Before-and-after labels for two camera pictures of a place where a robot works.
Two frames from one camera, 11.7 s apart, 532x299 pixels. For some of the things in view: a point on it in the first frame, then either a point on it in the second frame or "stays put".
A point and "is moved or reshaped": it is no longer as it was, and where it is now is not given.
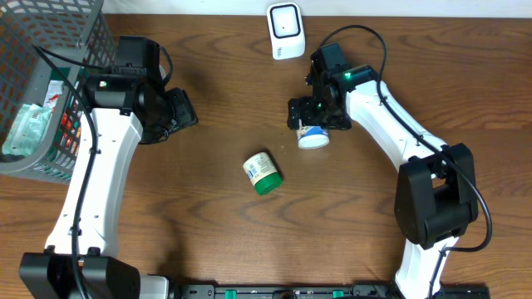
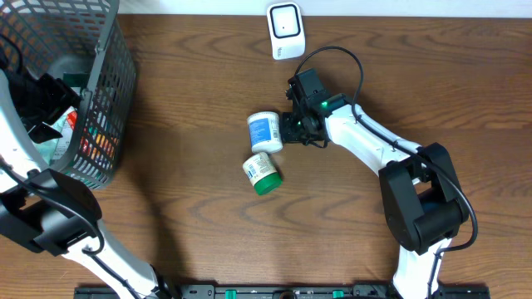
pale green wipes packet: [26, 131] is moved or reshaped
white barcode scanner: [286, 30] stays put
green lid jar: [263, 174] stays put
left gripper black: [186, 114] to [56, 104]
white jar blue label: [312, 137] is moved or reshaped
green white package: [56, 75] to [76, 80]
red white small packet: [51, 98] is moved or reshaped
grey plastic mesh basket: [48, 50] stays put
